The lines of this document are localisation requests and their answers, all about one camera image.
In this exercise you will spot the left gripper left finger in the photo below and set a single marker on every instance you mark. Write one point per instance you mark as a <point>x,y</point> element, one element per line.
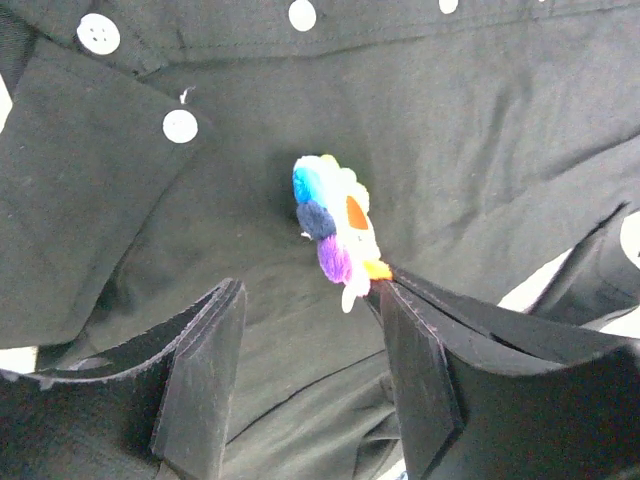
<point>153,407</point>

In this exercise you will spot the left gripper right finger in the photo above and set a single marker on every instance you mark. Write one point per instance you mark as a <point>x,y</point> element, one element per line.
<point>482,392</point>

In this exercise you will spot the rainbow flower brooch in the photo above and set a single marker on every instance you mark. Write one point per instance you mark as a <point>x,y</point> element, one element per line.
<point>332,208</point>

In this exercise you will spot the black button shirt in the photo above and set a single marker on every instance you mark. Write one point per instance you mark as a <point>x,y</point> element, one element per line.
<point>147,156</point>

